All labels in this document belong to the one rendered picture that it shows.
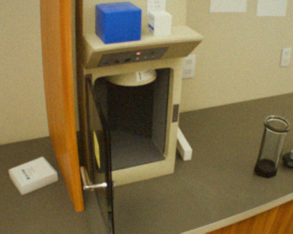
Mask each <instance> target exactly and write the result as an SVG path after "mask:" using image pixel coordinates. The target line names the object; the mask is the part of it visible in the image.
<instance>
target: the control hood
mask: <svg viewBox="0 0 293 234"><path fill-rule="evenodd" d="M83 38H84V40H83V47H84V53H83V58H84V68H85V69H86V70H88V69H96V68H97V67H98V64H99V61H100V60H101V57H102V56H103V55H104V54H113V53H118V52H128V51H137V50H143V49H157V48H167V47H169V49H168V50H167V51H166V52H165V54H164V55H163V56H162V58H160V59H158V60H162V59H175V58H180V57H187V56H188V55H189V54H190V53H192V51H193V50H194V49H195V48H196V47H197V46H198V45H199V43H201V42H202V41H203V39H204V37H203V36H202V35H200V34H199V33H196V32H195V31H194V30H192V29H191V28H189V27H187V26H185V25H184V26H171V35H161V36H153V35H152V34H151V33H150V32H149V31H148V28H143V29H142V30H141V40H140V41H126V42H121V43H111V44H104V42H103V41H101V40H100V38H99V37H98V36H97V35H96V34H89V35H84V36H83ZM149 61H153V60H149ZM149 61H144V62H149ZM136 63H140V62H136Z"/></svg>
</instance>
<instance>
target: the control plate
mask: <svg viewBox="0 0 293 234"><path fill-rule="evenodd" d="M168 49H169V47H167V48H157V49H143V50H137V51H128V52H118V53H113V54H104V55H103V56H102V57H101V60H100V61H99V64H98V67H97V68H99V67H104V66H112V65H121V64H127V63H135V62H144V61H149V60H157V59H160V58H162V56H163V55H164V54H165V52H166V51H167V50H168ZM152 51H154V53H151V52H152ZM137 53H140V54H137ZM153 56H155V57H154V58H152V57H153ZM145 57H147V58H146V59H144V58H145ZM136 58H139V60H137V59H136ZM126 59H130V61H129V62H124V61H125V60H126ZM116 60H119V61H120V62H119V63H115V61H116ZM106 62H109V63H107V64H105V63H106Z"/></svg>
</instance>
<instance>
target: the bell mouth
mask: <svg viewBox="0 0 293 234"><path fill-rule="evenodd" d="M104 78H105V79H106V80H107V81H109V82H111V83H115V84H118V85H124V86H138V85H144V84H146V83H150V82H151V81H153V80H155V79H156V78H157V72H156V70H155V69H149V70H144V71H136V72H131V73H123V74H115V75H111V76H104Z"/></svg>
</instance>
